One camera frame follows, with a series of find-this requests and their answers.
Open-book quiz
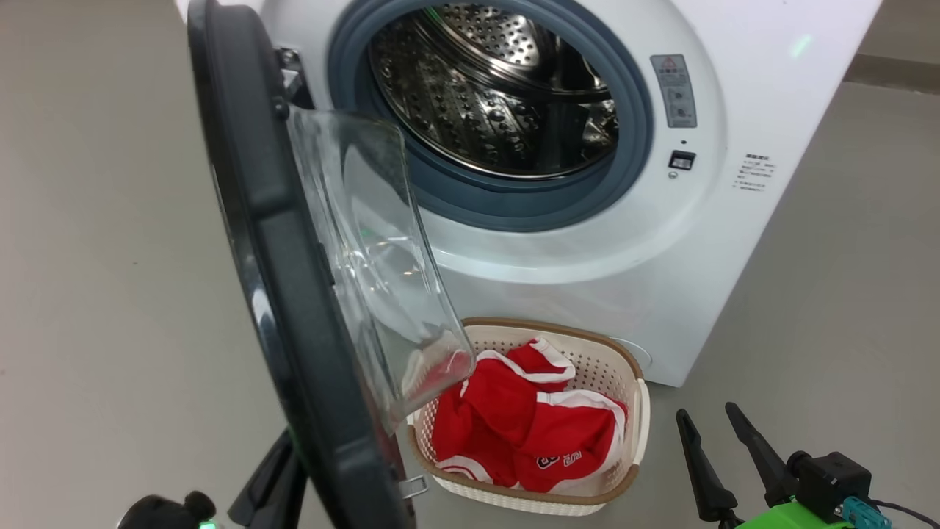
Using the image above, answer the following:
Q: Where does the cream perforated laundry basket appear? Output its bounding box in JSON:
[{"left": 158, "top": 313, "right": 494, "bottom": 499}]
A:
[{"left": 406, "top": 317, "right": 651, "bottom": 517}]

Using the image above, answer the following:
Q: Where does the steel perforated washer drum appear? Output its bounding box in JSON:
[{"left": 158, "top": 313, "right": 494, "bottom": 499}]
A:
[{"left": 367, "top": 4, "right": 619, "bottom": 179}]

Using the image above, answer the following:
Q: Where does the white front-load washing machine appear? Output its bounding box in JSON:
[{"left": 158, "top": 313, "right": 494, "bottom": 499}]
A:
[{"left": 176, "top": 0, "right": 882, "bottom": 388}]

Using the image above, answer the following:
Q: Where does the right thin black camera cable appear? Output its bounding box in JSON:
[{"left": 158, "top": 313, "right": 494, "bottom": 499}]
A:
[{"left": 870, "top": 500, "right": 940, "bottom": 529}]

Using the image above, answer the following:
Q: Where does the red and white jersey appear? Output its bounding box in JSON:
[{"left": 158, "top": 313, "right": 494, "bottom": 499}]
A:
[{"left": 404, "top": 337, "right": 629, "bottom": 493}]

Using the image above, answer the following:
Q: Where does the black round glass washer door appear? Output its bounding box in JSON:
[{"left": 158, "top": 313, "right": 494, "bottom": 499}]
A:
[{"left": 187, "top": 0, "right": 477, "bottom": 529}]

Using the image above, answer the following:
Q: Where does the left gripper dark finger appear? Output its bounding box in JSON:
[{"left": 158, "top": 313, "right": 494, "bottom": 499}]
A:
[{"left": 228, "top": 430, "right": 309, "bottom": 529}]

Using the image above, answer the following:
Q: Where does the metal door hinge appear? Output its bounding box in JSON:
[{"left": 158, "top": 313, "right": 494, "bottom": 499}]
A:
[{"left": 275, "top": 48, "right": 317, "bottom": 111}]

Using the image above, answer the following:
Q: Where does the printed text label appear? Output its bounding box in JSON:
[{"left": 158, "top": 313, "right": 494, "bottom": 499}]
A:
[{"left": 734, "top": 153, "right": 776, "bottom": 193}]

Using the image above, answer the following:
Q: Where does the grey rubber door gasket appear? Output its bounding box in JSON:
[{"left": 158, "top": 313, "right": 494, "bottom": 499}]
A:
[{"left": 327, "top": 0, "right": 654, "bottom": 232}]

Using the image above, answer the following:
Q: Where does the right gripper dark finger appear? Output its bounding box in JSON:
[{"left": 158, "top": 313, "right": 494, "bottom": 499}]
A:
[
  {"left": 676, "top": 409, "right": 740, "bottom": 524},
  {"left": 725, "top": 402, "right": 798, "bottom": 508}
]

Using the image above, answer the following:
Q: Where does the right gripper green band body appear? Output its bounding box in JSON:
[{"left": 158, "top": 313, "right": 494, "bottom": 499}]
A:
[{"left": 734, "top": 500, "right": 853, "bottom": 529}]

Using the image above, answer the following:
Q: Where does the grey warning sticker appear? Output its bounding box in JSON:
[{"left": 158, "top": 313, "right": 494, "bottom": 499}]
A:
[{"left": 650, "top": 54, "right": 698, "bottom": 129}]

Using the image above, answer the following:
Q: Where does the right teal camera connector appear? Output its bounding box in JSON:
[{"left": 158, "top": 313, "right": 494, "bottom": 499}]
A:
[{"left": 841, "top": 496, "right": 893, "bottom": 529}]

